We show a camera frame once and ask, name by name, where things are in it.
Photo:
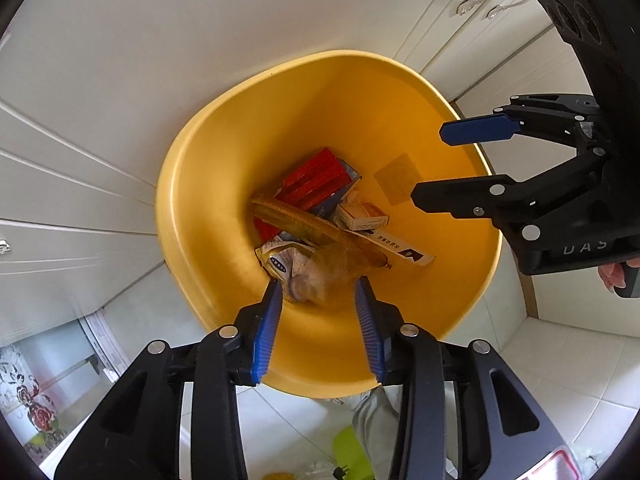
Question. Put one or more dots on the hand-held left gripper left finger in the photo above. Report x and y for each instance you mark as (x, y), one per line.
(264, 340)

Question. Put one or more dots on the floral glass door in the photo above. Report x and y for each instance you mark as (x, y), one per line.
(35, 400)

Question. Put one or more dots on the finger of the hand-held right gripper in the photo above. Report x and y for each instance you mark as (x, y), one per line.
(460, 197)
(475, 130)

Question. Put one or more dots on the green slipper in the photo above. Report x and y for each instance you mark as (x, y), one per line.
(352, 452)

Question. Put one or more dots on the long white box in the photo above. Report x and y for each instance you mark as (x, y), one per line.
(400, 250)

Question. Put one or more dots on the person's grey trouser leg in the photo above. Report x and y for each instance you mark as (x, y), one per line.
(375, 430)

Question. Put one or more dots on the small white orange box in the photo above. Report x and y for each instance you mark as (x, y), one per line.
(362, 216)

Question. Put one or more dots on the white kitchen cabinet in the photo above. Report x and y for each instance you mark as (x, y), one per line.
(75, 135)

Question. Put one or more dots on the person's right hand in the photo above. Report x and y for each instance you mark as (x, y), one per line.
(611, 276)

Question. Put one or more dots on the red flat box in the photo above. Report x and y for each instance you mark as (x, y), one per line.
(312, 180)

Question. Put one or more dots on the yellow plastic bin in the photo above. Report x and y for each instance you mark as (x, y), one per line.
(440, 280)

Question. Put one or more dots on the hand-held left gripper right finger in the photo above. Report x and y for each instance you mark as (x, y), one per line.
(370, 340)

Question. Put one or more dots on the translucent orange plastic bag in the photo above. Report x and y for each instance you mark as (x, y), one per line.
(330, 270)

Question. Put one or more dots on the white blue printed packet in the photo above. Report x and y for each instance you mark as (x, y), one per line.
(282, 260)

